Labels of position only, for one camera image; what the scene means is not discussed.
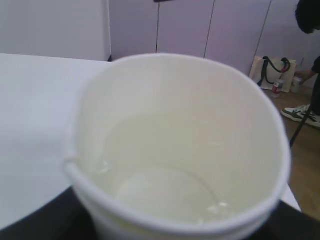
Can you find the white green sneaker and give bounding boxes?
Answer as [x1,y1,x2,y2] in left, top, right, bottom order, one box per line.
[280,104,320,128]

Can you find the white cup on floor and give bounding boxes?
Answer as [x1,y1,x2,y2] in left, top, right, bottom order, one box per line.
[290,76,303,93]

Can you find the red soda can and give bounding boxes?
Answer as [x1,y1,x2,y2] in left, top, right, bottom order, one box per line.
[271,79,284,98]

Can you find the white tote bag black straps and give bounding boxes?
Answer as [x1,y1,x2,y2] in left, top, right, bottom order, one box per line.
[248,55,298,93]

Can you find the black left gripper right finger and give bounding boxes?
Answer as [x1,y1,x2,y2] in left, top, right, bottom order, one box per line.
[252,201,320,240]

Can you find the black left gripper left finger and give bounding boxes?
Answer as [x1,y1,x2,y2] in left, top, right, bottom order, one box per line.
[0,187,98,240]

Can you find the white paper cup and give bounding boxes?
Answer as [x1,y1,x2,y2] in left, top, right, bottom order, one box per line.
[64,53,291,240]

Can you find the person in dark clothes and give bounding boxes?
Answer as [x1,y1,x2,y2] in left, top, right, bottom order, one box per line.
[289,0,320,146]

